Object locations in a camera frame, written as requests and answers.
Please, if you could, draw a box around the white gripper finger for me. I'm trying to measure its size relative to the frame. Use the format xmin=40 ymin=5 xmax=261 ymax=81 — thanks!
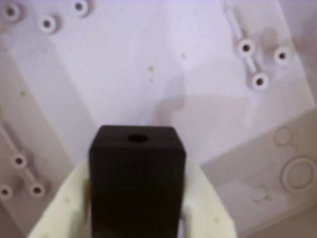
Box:
xmin=180 ymin=158 xmax=238 ymax=238
xmin=26 ymin=160 xmax=92 ymax=238

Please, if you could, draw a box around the black rectangular block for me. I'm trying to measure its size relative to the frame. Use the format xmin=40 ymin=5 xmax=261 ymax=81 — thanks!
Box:
xmin=89 ymin=125 xmax=186 ymax=238

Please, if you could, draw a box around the pale lilac plastic box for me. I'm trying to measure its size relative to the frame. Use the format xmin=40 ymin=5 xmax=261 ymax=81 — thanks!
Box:
xmin=0 ymin=0 xmax=317 ymax=238

